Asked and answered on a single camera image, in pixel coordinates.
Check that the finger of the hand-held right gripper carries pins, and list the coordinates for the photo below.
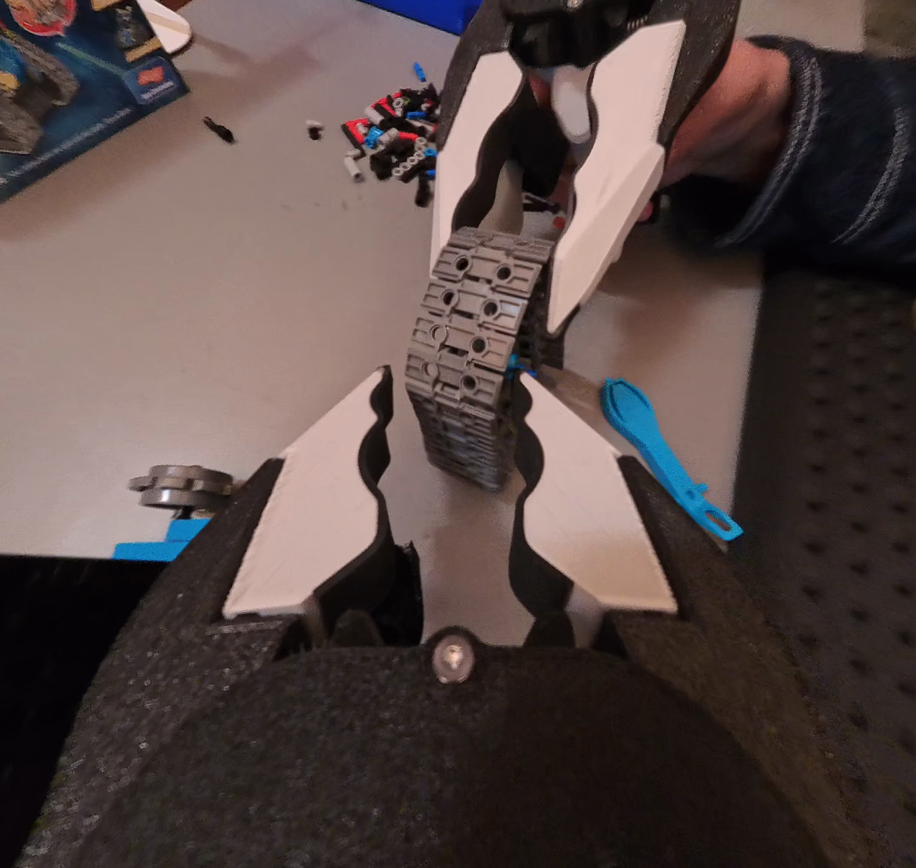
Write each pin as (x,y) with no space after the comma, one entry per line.
(622,166)
(469,131)

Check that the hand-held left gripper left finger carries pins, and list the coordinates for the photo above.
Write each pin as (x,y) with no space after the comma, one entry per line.
(308,510)

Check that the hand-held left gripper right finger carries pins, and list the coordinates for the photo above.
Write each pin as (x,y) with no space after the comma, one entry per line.
(601,524)

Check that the black motor battery block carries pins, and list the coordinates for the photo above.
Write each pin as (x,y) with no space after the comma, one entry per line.
(179,492)

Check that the grey toy track belt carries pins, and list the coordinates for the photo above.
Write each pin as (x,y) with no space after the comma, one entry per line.
(465,352)

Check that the person's right forearm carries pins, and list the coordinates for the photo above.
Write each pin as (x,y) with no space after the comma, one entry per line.
(844,166)

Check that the person's right hand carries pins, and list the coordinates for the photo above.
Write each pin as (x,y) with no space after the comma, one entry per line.
(744,116)

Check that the pile of red black bricks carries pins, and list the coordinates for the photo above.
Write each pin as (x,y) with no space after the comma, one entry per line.
(393,138)

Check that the blue brick separator tool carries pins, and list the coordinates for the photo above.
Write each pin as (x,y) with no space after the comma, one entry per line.
(658,453)

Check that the black dimpled pad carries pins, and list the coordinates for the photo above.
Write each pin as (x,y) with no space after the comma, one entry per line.
(830,524)

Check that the black toy connector pin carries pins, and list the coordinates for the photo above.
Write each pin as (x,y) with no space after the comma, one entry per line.
(218,131)

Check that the white rounded board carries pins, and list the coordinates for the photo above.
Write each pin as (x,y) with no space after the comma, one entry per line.
(168,27)

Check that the blue robot kit box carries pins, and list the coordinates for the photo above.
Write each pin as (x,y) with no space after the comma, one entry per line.
(64,80)

